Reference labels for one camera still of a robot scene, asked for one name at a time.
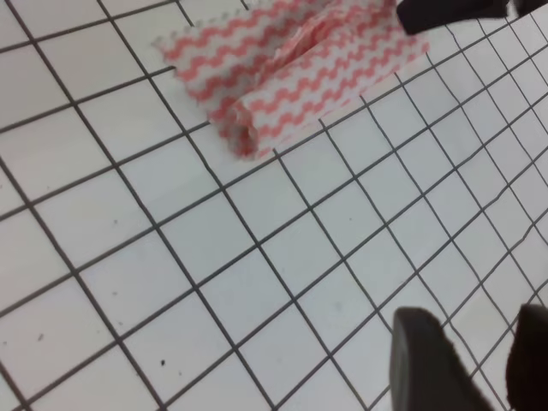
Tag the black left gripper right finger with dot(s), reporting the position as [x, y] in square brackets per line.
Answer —
[526, 370]

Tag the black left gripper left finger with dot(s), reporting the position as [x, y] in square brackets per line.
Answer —
[426, 372]

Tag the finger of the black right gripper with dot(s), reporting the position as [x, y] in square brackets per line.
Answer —
[525, 7]
[418, 16]

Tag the white black grid tablecloth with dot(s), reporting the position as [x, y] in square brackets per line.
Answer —
[143, 267]

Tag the pink white wavy striped towel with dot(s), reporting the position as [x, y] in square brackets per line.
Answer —
[261, 74]

